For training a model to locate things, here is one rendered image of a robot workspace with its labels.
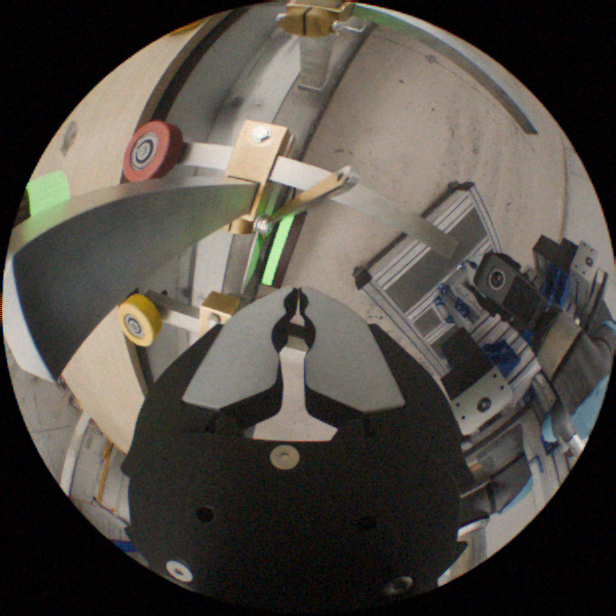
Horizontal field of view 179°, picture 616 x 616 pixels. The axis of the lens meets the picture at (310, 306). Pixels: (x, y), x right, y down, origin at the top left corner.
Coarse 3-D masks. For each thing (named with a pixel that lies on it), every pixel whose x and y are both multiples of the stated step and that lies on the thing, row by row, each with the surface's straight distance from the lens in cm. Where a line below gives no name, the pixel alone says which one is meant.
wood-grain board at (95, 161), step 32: (192, 32) 40; (128, 64) 47; (160, 64) 37; (96, 96) 50; (128, 96) 38; (160, 96) 35; (64, 128) 62; (96, 128) 42; (128, 128) 33; (64, 160) 53; (96, 160) 38; (96, 352) 59; (128, 352) 45; (96, 384) 81; (128, 384) 58; (96, 416) 144; (128, 416) 84; (128, 448) 177
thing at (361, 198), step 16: (192, 144) 30; (208, 144) 28; (192, 160) 29; (208, 160) 28; (224, 160) 27; (288, 160) 25; (272, 176) 25; (288, 176) 25; (304, 176) 25; (320, 176) 25; (352, 192) 26; (368, 192) 26; (368, 208) 26; (384, 208) 27; (400, 208) 28; (400, 224) 28; (416, 224) 29; (432, 224) 30; (432, 240) 30; (448, 240) 32; (448, 256) 33
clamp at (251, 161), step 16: (272, 128) 25; (240, 144) 26; (256, 144) 25; (272, 144) 25; (240, 160) 25; (256, 160) 25; (272, 160) 25; (224, 176) 26; (240, 176) 25; (256, 176) 25; (256, 192) 25; (256, 208) 25; (240, 224) 26
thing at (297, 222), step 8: (296, 216) 41; (304, 216) 41; (296, 224) 42; (296, 232) 42; (288, 240) 42; (288, 248) 43; (288, 256) 43; (280, 264) 44; (280, 272) 45; (280, 280) 45
